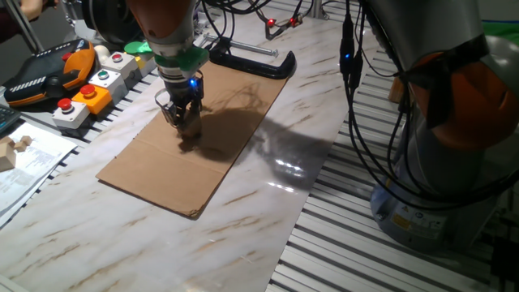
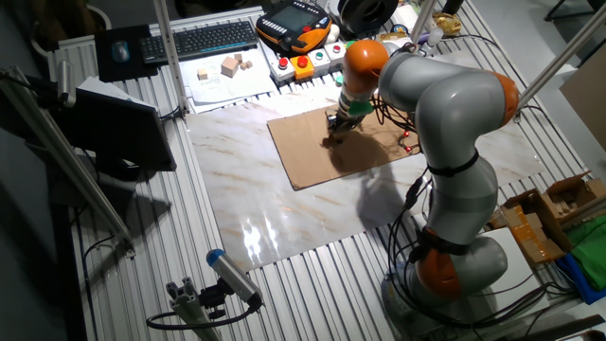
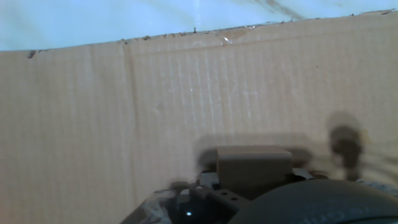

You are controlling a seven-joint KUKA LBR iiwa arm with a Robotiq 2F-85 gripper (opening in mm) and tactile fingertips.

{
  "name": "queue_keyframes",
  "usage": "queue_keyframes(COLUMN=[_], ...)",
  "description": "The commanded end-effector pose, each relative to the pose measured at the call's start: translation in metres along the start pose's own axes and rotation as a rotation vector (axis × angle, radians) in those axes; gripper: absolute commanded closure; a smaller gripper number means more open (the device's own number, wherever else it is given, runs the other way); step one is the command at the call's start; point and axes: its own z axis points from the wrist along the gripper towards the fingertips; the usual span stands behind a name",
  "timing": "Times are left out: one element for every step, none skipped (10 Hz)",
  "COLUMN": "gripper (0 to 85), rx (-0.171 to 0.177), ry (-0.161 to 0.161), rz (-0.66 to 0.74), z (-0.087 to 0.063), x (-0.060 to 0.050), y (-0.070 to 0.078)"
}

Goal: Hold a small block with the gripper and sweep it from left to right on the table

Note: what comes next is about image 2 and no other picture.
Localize silver camera blue cap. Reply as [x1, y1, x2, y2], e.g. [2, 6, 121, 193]
[205, 248, 264, 307]

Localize orange brown cardboard boxes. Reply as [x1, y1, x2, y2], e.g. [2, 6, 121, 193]
[487, 204, 567, 264]

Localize blue bag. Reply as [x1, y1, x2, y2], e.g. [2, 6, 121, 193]
[556, 253, 606, 306]

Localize black filament spool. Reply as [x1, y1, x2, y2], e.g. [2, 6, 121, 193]
[338, 0, 401, 35]

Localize white marble pattern mat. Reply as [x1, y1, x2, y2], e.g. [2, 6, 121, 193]
[186, 49, 548, 274]

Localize open brown cardboard box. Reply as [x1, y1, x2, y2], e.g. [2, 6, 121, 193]
[502, 170, 606, 252]

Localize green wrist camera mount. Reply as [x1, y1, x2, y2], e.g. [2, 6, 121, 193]
[334, 75, 375, 117]

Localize aluminium frame strut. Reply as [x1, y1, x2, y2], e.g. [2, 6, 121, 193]
[0, 65, 136, 257]

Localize orange box red button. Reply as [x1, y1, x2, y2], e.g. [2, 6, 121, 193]
[289, 55, 316, 81]

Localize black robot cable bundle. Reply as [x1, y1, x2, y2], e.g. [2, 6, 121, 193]
[386, 172, 586, 332]

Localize aluminium frame post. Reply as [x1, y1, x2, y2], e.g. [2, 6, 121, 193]
[410, 0, 437, 44]
[514, 2, 606, 117]
[151, 0, 190, 115]

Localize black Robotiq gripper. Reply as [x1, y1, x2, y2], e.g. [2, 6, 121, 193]
[325, 109, 365, 139]

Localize short aluminium profile mount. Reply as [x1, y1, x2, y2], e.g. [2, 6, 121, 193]
[165, 277, 223, 341]

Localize black computer keyboard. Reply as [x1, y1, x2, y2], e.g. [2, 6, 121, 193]
[138, 20, 259, 65]

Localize white box large red button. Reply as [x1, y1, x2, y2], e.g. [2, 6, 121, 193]
[269, 56, 297, 84]

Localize white box green button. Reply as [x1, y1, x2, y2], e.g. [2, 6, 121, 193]
[307, 48, 331, 77]

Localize white box small red button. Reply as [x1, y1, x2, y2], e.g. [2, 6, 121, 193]
[324, 41, 348, 68]

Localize brown cardboard sheet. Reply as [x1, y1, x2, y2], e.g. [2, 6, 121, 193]
[266, 101, 423, 191]

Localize large wooden cube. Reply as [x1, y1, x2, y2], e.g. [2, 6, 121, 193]
[221, 55, 241, 79]

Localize white printed paper sheets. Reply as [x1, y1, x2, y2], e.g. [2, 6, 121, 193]
[178, 46, 278, 113]

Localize black office chair base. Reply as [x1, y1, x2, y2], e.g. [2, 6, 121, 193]
[543, 0, 606, 25]

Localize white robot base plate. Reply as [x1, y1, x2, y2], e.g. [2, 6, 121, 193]
[472, 226, 551, 324]

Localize brown cardboard panel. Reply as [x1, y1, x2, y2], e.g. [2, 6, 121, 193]
[561, 56, 606, 153]

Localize dark computer mouse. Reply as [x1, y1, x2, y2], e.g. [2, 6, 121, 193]
[111, 39, 132, 64]

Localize black camera cable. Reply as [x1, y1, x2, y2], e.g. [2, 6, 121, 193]
[145, 302, 261, 332]

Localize white plastic bottle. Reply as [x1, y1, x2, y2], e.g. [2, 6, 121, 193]
[424, 26, 445, 49]

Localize black mouse pad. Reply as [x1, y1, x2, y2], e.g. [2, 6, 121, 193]
[94, 24, 160, 84]

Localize cardboard box white label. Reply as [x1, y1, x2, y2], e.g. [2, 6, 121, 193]
[376, 30, 411, 45]

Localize black orange teach pendant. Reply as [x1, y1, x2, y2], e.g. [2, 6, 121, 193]
[255, 0, 333, 56]

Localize black computer monitor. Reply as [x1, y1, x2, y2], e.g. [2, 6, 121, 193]
[56, 87, 179, 184]

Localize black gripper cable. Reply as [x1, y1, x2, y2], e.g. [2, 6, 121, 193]
[371, 93, 421, 141]

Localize green cloth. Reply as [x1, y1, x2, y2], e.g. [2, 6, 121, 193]
[565, 215, 606, 293]

